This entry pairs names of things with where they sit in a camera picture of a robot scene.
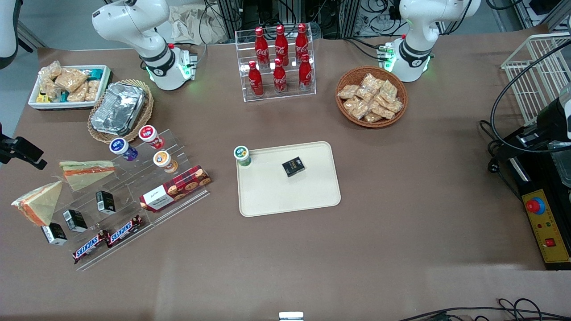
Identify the clear acrylic stepped stand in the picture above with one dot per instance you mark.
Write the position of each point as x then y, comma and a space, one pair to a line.
134, 178

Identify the yellow snack packet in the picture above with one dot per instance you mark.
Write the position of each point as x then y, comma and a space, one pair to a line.
42, 98

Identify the small black gold-print box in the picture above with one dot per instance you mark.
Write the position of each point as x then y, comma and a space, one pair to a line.
293, 166

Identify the white rectangular snack tray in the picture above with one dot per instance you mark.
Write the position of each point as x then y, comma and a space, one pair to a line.
67, 106

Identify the clear acrylic bottle rack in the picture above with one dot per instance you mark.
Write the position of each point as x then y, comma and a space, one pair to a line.
267, 96

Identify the silver foil container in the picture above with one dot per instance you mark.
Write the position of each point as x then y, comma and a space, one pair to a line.
118, 109

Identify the red tartan cookie box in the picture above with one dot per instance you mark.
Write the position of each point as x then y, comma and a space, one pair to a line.
174, 188

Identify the round brown wicker basket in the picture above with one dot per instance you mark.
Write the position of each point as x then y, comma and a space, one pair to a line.
352, 73

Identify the red lid cup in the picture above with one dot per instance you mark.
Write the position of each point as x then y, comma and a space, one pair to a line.
148, 133

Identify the beige plastic tray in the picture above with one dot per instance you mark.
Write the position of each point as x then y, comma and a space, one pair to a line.
303, 196

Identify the black camera device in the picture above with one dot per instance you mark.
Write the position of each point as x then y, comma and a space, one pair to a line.
551, 122

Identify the red emergency stop button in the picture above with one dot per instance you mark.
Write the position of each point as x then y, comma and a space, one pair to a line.
535, 205

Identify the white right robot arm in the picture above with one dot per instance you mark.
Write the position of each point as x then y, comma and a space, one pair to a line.
134, 26

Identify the black base box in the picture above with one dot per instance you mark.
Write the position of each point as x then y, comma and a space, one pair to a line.
533, 180

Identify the purple lid cup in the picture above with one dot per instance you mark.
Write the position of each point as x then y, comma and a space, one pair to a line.
119, 146

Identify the Snickers chocolate bar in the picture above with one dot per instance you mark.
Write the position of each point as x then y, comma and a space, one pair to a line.
124, 231
89, 247

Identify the small black white-label box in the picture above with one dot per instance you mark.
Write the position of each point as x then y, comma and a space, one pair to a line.
75, 220
54, 233
105, 202

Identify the brown snack bag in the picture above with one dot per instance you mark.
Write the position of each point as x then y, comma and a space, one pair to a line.
77, 92
49, 89
93, 90
51, 70
70, 79

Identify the oval light wicker basket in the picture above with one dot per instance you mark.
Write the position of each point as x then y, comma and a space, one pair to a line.
148, 111

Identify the orange lid cup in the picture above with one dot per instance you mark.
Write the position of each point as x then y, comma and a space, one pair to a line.
162, 158

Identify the red cola bottle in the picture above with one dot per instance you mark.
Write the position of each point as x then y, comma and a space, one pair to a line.
305, 76
302, 42
279, 79
261, 47
255, 82
281, 44

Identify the clear bag of crackers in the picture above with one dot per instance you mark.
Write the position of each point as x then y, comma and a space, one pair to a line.
365, 94
372, 81
394, 106
373, 117
348, 92
382, 110
389, 90
356, 108

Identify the green lid cup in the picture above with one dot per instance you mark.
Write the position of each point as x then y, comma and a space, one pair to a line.
241, 153

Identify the teal snack packet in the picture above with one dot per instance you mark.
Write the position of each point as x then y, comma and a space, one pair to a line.
94, 73

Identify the black aluminium frame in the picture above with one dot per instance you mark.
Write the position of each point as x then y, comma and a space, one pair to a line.
229, 13

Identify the yellow emergency stop panel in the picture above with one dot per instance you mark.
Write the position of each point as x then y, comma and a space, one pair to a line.
551, 227

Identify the triangle sandwich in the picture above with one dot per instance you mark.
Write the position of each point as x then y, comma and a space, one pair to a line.
42, 203
84, 174

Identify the grey diagonal metal bar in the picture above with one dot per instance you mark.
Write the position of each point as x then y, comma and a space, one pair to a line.
33, 40

